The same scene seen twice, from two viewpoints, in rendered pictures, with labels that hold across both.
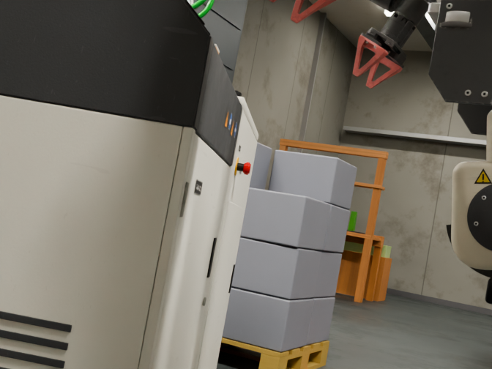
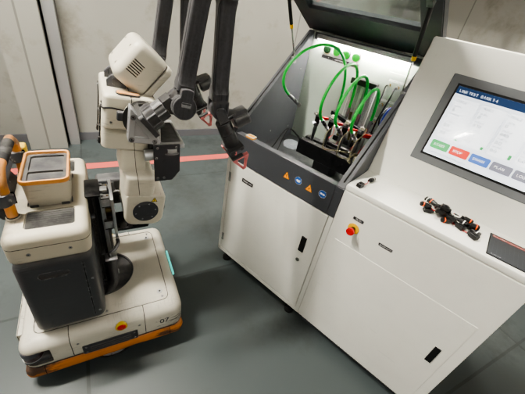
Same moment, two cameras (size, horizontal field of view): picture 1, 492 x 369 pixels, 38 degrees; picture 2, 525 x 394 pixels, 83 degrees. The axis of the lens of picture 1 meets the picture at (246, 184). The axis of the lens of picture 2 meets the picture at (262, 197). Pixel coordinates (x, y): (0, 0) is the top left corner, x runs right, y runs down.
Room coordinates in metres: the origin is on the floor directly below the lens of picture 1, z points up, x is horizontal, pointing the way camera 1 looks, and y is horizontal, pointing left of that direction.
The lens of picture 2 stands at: (2.14, -1.09, 1.58)
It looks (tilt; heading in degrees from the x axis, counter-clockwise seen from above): 34 degrees down; 120
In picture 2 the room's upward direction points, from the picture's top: 11 degrees clockwise
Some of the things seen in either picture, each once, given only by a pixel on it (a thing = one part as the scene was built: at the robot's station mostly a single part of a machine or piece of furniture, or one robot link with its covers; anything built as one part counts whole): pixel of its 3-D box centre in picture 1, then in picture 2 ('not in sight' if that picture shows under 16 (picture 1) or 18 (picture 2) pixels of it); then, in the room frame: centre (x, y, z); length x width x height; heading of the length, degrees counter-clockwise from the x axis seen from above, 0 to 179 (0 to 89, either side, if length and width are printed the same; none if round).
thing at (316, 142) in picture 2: not in sight; (326, 160); (1.66, 0.32, 0.91); 0.34 x 0.10 x 0.15; 175
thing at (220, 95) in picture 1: (214, 113); (280, 169); (1.52, 0.10, 0.87); 0.62 x 0.04 x 0.16; 175
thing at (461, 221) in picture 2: not in sight; (451, 215); (2.27, 0.13, 1.01); 0.23 x 0.11 x 0.06; 175
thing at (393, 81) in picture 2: not in sight; (388, 106); (1.81, 0.57, 1.20); 0.13 x 0.03 x 0.31; 175
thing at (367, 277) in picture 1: (334, 221); not in sight; (8.72, -1.15, 0.86); 1.34 x 1.23 x 1.73; 63
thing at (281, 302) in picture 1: (225, 244); not in sight; (3.61, 0.05, 0.52); 1.05 x 0.70 x 1.04; 65
